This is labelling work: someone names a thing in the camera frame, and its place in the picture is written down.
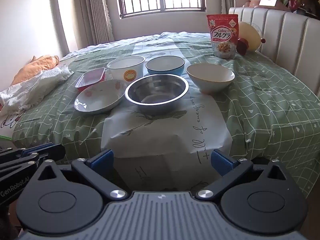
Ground cartoon printed sheet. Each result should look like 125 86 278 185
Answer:
0 110 24 131

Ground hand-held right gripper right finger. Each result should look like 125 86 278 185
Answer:
196 149 287 202

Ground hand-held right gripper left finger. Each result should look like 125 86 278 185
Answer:
38 149 128 202

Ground blue ceramic bowl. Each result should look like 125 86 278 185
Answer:
146 56 185 77

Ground red artificial flowers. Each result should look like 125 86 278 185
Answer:
287 0 304 12

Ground white paper bowl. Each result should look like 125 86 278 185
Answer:
107 56 146 82

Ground orange cloth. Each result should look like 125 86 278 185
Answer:
10 55 60 87

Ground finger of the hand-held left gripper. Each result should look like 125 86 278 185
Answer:
0 142 54 158
0 145 66 178

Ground red cereal bag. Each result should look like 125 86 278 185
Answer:
206 14 240 60

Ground white lace cloth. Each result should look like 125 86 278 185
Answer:
0 65 74 117

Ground stainless steel bowl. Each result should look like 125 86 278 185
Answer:
124 74 190 114

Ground red rectangular plastic tray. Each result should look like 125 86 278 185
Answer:
75 67 106 93

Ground cream ceramic bowl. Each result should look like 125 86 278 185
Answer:
186 63 235 94

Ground yellow round plush toy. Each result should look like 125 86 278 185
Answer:
237 21 265 53

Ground dark red plush toy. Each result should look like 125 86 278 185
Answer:
236 38 250 56

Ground cream padded headboard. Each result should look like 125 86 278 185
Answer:
229 7 320 100

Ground green checked bedsheet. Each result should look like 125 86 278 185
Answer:
11 31 320 195

